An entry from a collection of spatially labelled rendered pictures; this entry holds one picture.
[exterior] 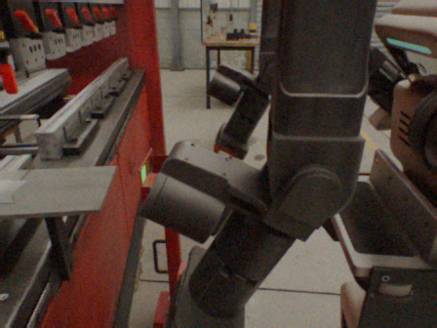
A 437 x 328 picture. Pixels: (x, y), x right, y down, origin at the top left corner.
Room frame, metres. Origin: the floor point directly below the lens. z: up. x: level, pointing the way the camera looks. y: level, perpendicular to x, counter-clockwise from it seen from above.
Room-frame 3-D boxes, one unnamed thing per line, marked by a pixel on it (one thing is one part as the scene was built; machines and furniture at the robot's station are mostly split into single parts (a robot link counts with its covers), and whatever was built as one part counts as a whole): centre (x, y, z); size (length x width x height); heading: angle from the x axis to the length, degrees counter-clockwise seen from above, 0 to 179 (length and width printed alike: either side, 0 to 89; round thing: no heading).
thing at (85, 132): (1.17, 0.51, 0.89); 0.30 x 0.05 x 0.03; 6
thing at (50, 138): (1.81, 0.64, 0.92); 1.67 x 0.06 x 0.10; 6
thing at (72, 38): (1.33, 0.58, 1.26); 0.15 x 0.09 x 0.17; 6
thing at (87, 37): (1.53, 0.60, 1.26); 0.15 x 0.09 x 0.17; 6
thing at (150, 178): (1.07, 0.18, 0.75); 0.20 x 0.16 x 0.18; 179
